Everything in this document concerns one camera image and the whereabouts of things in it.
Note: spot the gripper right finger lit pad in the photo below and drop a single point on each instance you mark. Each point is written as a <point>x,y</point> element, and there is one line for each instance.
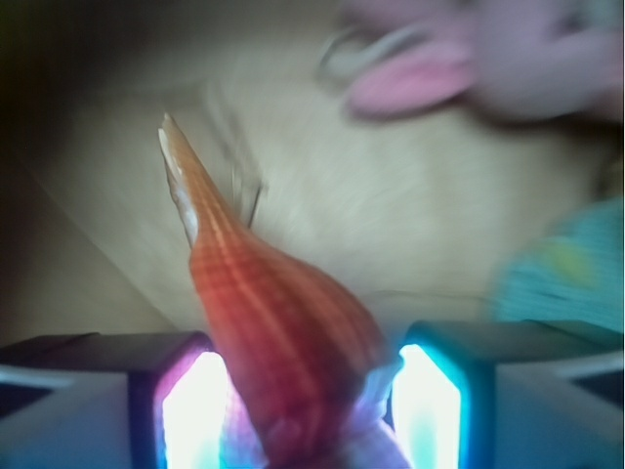
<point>516,394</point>

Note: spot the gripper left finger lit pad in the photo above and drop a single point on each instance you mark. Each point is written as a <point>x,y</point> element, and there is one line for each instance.
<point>143,400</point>

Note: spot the brown striped conch shell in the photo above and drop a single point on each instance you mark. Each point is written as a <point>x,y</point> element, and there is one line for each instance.
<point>310,367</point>

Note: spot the teal terry cloth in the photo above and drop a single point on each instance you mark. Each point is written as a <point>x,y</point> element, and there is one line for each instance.
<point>574,273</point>

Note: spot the brown paper bag bin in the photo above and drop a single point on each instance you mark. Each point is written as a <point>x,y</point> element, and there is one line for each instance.
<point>416,216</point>

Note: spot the pink plush bunny toy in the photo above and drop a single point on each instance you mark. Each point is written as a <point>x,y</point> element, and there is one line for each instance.
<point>518,60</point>

